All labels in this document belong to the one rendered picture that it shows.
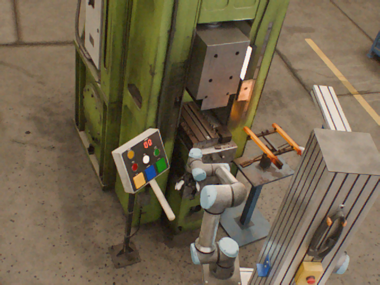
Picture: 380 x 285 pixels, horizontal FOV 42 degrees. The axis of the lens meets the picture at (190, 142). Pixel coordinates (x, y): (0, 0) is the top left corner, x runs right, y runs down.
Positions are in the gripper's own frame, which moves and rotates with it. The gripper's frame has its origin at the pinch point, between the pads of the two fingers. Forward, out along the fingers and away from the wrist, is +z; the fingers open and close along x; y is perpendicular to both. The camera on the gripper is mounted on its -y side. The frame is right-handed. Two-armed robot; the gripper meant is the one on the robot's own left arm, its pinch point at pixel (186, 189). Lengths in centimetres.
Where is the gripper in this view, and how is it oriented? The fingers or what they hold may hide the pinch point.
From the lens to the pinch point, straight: 317.2
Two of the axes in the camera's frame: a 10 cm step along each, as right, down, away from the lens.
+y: 0.5, 6.7, -7.4
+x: 9.9, 0.8, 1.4
